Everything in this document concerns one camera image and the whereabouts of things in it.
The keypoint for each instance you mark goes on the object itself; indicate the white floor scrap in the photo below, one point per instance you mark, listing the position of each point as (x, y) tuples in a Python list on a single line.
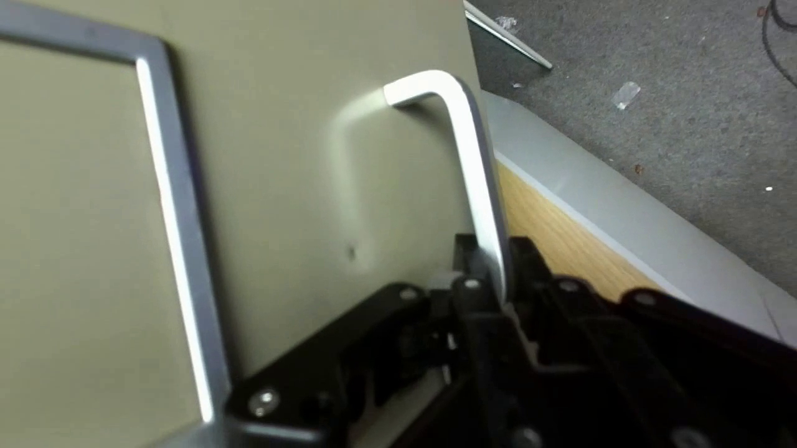
[(627, 96)]

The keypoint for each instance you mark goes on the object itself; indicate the beige cabinet door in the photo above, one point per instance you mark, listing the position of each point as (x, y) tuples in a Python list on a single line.
[(265, 164)]

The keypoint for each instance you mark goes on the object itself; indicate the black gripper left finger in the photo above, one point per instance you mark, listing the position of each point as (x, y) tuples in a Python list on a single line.
[(349, 363)]

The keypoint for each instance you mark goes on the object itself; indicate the grey base cabinet wood top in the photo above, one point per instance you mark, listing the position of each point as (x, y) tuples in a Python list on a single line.
[(631, 232)]

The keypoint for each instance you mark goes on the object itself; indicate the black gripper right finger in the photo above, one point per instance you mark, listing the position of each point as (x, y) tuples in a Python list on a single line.
[(631, 373)]

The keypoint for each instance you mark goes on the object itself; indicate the grey metal bar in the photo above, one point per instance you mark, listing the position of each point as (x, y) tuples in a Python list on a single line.
[(506, 34)]

